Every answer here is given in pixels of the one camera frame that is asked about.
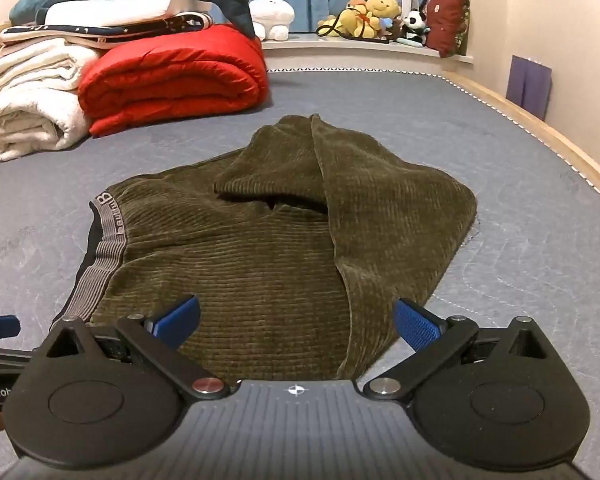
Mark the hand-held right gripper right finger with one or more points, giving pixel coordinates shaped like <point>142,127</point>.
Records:
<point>416,329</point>

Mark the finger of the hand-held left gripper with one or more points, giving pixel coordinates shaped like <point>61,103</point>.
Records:
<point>2,356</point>
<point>0,327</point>

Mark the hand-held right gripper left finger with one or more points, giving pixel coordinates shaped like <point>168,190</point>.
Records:
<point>180,321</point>

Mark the white folded blanket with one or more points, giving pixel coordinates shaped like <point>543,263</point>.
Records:
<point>27,95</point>

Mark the red folded quilt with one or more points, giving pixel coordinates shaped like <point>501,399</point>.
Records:
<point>175,77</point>

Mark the white window sill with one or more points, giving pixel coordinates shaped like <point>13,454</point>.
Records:
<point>350,52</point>

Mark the small brown plush toy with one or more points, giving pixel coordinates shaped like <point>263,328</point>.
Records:
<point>392,31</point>

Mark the panda plush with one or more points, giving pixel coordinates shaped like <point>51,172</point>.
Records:
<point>415,24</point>

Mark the navy patterned folded cloth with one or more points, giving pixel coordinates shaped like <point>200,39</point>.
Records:
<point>80,32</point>

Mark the dark red cushion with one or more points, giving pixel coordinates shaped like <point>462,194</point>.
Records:
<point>447,20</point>

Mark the yellow plush with orange scarf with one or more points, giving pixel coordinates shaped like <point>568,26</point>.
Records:
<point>352,22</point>

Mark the white plush toy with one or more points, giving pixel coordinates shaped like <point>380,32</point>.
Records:
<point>272,17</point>

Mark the yellow bear plush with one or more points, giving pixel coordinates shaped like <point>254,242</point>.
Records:
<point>384,6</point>

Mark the wooden bed frame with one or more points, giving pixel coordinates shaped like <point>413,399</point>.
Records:
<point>540,127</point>

